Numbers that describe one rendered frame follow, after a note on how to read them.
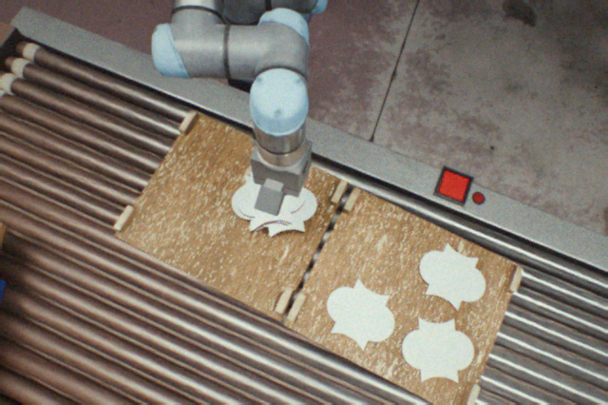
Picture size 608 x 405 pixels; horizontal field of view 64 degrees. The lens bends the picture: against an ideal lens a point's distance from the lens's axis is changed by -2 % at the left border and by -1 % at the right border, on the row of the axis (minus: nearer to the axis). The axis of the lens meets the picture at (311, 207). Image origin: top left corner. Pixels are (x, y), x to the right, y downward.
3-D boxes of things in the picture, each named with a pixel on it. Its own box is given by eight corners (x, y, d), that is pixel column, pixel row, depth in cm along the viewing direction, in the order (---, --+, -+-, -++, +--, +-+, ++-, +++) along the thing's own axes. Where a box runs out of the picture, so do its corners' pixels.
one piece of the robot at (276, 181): (230, 176, 72) (241, 212, 88) (288, 195, 72) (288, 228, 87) (260, 108, 76) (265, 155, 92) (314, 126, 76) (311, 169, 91)
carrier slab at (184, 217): (196, 113, 119) (195, 110, 118) (349, 184, 115) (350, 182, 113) (115, 237, 108) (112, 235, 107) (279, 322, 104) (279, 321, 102)
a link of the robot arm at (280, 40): (232, 2, 69) (224, 67, 66) (311, 4, 69) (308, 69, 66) (238, 38, 77) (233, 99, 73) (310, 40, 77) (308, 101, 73)
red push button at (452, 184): (444, 172, 117) (446, 169, 116) (467, 182, 117) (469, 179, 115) (436, 193, 115) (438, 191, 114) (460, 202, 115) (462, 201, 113)
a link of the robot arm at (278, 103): (310, 62, 64) (308, 119, 61) (308, 106, 75) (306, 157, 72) (250, 59, 64) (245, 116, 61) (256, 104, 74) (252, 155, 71)
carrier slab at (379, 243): (353, 188, 114) (354, 185, 113) (519, 268, 109) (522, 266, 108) (282, 325, 103) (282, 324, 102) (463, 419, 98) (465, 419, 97)
